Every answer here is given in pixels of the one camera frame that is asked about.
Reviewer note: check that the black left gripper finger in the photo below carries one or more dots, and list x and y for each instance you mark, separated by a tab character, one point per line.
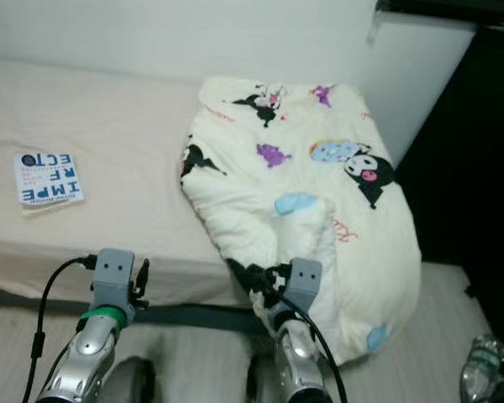
143	273

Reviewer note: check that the black cabinet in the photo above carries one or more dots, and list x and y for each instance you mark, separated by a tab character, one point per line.
462	168

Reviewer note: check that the cream sheeted mattress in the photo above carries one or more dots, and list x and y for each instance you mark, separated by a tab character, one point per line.
109	109

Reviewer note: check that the clear plastic bottle green label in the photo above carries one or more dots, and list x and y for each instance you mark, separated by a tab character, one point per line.
483	365

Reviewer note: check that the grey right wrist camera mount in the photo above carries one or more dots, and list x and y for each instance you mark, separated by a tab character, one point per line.
302	284

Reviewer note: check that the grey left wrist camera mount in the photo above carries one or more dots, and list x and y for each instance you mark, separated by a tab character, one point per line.
115	275

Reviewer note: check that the silver robot right leg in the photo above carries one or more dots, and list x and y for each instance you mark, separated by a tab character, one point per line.
262	382

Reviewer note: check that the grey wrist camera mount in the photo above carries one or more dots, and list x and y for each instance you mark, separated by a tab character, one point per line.
302	284
115	275

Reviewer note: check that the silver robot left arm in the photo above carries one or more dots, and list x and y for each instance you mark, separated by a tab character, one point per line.
88	361

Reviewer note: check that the cream cartoon print blanket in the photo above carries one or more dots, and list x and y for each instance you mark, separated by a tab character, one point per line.
311	193

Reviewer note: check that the white book with blue letters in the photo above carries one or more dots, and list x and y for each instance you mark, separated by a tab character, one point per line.
46	178

